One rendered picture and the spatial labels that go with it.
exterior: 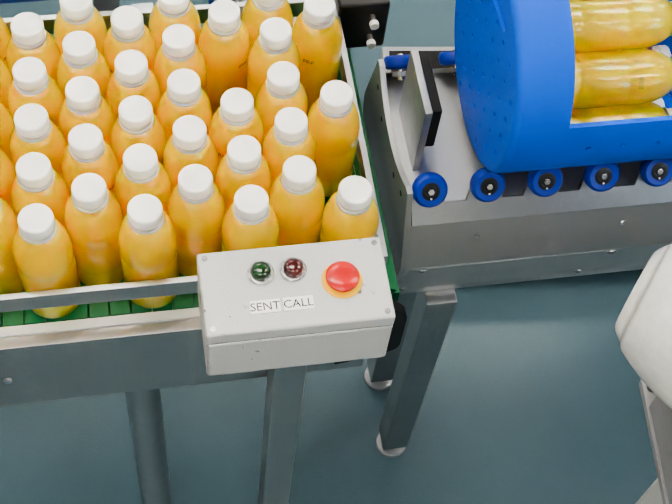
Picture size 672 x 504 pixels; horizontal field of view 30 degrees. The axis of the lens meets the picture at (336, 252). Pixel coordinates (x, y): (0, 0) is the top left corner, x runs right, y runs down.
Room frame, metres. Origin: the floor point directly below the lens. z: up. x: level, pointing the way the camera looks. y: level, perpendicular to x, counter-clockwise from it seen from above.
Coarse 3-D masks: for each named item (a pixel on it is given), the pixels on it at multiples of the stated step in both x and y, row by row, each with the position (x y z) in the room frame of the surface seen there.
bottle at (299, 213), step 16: (272, 192) 0.79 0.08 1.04; (288, 192) 0.78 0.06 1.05; (304, 192) 0.78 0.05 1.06; (320, 192) 0.79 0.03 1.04; (288, 208) 0.77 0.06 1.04; (304, 208) 0.77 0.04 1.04; (320, 208) 0.78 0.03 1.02; (288, 224) 0.76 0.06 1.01; (304, 224) 0.77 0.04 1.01; (320, 224) 0.79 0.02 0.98; (288, 240) 0.76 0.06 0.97; (304, 240) 0.77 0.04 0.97
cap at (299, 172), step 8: (288, 160) 0.81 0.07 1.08; (296, 160) 0.81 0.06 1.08; (304, 160) 0.81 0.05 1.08; (288, 168) 0.79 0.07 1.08; (296, 168) 0.80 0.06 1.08; (304, 168) 0.80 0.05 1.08; (312, 168) 0.80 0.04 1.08; (288, 176) 0.78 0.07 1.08; (296, 176) 0.79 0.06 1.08; (304, 176) 0.79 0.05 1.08; (312, 176) 0.79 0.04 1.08; (288, 184) 0.78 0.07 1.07; (296, 184) 0.78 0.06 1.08; (304, 184) 0.78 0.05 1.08; (312, 184) 0.79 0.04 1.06
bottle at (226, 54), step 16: (208, 32) 0.99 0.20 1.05; (224, 32) 0.99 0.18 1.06; (240, 32) 1.00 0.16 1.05; (208, 48) 0.98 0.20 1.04; (224, 48) 0.98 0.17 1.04; (240, 48) 0.99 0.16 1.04; (208, 64) 0.98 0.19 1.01; (224, 64) 0.98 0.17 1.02; (240, 64) 0.99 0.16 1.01; (208, 80) 0.98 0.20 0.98; (224, 80) 0.98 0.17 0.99; (240, 80) 0.99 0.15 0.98; (208, 96) 0.98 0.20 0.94
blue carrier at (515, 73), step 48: (480, 0) 1.04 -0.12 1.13; (528, 0) 0.96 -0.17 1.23; (480, 48) 1.00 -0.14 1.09; (528, 48) 0.91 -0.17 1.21; (480, 96) 0.97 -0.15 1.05; (528, 96) 0.88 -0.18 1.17; (480, 144) 0.93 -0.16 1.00; (528, 144) 0.86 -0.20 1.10; (576, 144) 0.88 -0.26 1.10; (624, 144) 0.90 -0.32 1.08
